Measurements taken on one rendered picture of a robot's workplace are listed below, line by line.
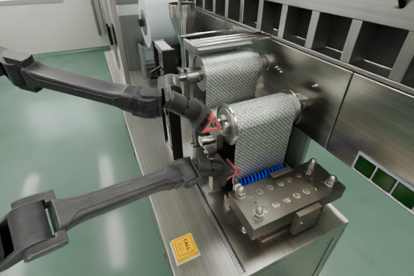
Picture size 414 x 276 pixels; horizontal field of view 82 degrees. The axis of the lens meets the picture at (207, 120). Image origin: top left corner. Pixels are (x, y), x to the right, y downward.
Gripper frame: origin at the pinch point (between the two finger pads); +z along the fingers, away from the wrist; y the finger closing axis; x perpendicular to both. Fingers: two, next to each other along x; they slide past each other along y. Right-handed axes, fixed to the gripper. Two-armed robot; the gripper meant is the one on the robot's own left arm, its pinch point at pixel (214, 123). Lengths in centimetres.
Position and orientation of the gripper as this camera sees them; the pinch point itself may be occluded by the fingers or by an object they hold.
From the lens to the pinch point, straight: 78.4
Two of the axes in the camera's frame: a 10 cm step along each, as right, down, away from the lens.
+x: 5.9, -7.8, -2.1
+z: 7.0, 3.6, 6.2
